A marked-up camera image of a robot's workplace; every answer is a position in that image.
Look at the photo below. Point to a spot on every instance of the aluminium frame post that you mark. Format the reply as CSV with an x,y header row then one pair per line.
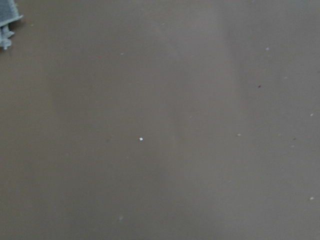
x,y
9,13

